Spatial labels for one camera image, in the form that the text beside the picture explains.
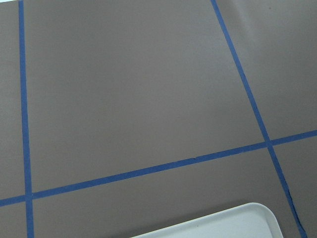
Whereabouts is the cream plastic tray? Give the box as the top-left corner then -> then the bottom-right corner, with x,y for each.
138,203 -> 283,238

